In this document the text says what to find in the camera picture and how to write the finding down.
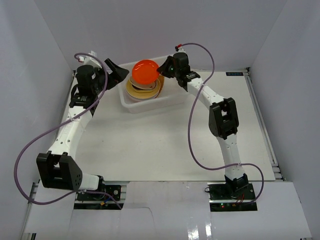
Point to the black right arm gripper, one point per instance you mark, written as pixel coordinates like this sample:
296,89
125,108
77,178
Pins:
163,69

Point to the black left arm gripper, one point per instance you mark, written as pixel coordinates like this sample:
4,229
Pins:
107,74

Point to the woven triangular bamboo tray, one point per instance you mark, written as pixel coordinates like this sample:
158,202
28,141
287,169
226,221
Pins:
161,80

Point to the orange round plate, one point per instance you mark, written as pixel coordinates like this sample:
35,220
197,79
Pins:
145,72

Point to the large tan bear plate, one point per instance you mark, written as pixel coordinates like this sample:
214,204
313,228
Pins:
142,94

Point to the brown square plate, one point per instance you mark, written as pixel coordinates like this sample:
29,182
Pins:
141,86

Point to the pink round plate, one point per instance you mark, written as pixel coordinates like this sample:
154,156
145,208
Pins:
133,98

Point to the cream white bear plate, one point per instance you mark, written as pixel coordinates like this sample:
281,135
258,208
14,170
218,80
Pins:
140,89

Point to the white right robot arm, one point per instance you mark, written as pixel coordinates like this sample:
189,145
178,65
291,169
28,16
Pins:
223,121

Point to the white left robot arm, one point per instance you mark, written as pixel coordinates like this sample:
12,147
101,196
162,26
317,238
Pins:
57,167

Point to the white plastic bin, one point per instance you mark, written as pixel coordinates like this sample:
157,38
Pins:
171,93

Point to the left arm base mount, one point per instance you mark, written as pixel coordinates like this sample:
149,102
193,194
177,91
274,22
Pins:
101,194

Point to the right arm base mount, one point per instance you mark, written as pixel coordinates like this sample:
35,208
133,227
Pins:
222,199

